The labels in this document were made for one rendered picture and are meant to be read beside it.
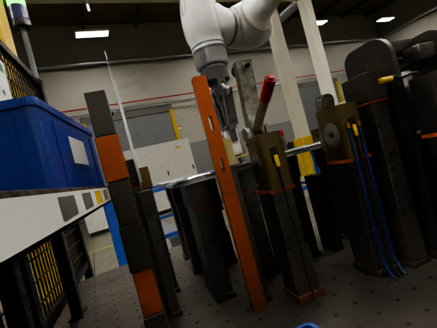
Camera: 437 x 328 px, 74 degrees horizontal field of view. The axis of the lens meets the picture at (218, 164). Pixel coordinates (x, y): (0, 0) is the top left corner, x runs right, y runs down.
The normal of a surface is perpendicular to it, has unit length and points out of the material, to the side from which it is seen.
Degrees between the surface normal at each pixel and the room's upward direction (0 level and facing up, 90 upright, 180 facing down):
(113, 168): 90
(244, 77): 99
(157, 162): 90
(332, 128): 90
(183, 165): 90
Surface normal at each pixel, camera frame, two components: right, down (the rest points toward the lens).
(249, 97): 0.30, 0.08
